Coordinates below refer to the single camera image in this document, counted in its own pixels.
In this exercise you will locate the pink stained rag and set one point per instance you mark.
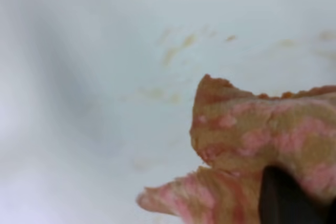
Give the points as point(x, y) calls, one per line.
point(237, 134)

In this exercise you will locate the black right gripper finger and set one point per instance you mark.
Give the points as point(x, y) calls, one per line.
point(283, 201)

